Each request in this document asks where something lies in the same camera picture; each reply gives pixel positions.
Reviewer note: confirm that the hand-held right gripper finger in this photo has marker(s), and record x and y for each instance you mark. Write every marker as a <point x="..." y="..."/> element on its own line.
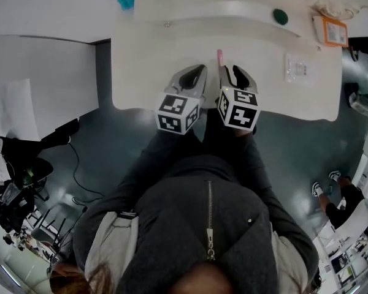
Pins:
<point x="225" y="78"/>
<point x="250" y="83"/>

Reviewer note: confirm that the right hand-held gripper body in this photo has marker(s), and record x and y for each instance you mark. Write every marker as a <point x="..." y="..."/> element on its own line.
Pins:
<point x="239" y="109"/>

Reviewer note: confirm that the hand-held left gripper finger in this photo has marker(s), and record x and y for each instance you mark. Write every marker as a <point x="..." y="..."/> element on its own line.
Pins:
<point x="200" y="86"/>
<point x="184" y="75"/>

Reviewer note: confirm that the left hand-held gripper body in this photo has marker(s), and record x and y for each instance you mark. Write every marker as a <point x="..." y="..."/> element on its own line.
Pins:
<point x="178" y="112"/>

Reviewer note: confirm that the pink pen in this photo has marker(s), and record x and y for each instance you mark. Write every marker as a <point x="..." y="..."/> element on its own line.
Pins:
<point x="220" y="57"/>

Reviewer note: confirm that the white blister pack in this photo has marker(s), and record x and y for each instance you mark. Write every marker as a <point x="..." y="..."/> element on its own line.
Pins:
<point x="299" y="69"/>

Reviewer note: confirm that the dark green round lid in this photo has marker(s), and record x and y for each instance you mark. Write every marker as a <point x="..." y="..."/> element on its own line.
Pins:
<point x="280" y="16"/>

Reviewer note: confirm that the orange and white cardboard box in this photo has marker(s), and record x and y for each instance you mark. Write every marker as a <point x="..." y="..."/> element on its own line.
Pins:
<point x="334" y="31"/>

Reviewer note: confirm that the person's left forearm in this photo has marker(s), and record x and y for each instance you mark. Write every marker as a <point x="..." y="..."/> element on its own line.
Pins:
<point x="153" y="159"/>

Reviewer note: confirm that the person's right forearm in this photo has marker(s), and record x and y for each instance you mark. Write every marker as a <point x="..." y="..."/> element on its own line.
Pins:
<point x="253" y="164"/>

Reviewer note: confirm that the white dressing table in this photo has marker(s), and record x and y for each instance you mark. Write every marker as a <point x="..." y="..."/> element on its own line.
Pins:
<point x="159" y="51"/>

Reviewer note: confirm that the person's black trouser legs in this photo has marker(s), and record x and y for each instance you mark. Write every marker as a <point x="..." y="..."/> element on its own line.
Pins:
<point x="214" y="133"/>

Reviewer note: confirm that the person's dark grey zip jacket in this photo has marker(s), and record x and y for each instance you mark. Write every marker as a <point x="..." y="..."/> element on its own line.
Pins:
<point x="187" y="225"/>

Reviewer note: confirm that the oval mirror with ornate frame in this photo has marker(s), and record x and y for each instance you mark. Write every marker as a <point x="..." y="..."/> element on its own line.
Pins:
<point x="328" y="7"/>

